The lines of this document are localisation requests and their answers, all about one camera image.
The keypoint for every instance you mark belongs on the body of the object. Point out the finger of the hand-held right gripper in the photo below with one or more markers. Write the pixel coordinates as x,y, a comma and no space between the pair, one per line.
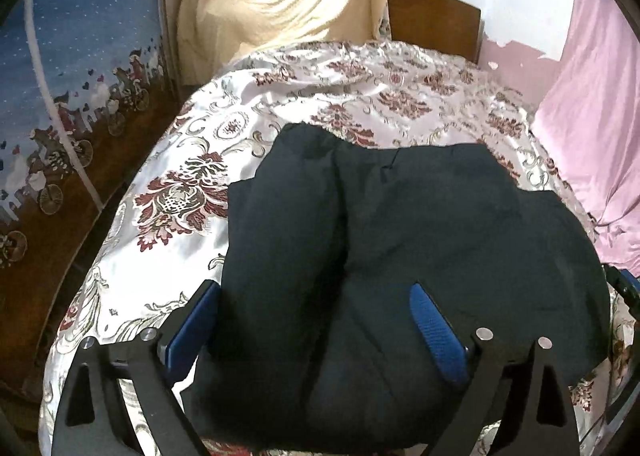
625,288

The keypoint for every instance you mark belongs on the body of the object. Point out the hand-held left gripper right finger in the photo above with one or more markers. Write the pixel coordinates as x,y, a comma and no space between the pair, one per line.
440,331

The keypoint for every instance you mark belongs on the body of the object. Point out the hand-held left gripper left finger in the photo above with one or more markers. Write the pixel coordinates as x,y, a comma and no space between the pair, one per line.
192,333

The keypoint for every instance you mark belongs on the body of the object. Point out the black garment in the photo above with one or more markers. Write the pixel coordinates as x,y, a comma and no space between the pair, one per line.
400,216

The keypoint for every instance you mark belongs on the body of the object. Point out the pink curtain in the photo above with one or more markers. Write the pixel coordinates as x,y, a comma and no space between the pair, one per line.
595,111

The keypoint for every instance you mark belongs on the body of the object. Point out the floral satin bedspread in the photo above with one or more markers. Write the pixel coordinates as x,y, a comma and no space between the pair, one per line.
200,136

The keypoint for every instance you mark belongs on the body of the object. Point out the wooden headboard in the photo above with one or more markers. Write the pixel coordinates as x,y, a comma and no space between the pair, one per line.
430,16

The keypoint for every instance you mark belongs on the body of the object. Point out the blue printed wall cloth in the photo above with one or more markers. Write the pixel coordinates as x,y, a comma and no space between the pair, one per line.
75,61

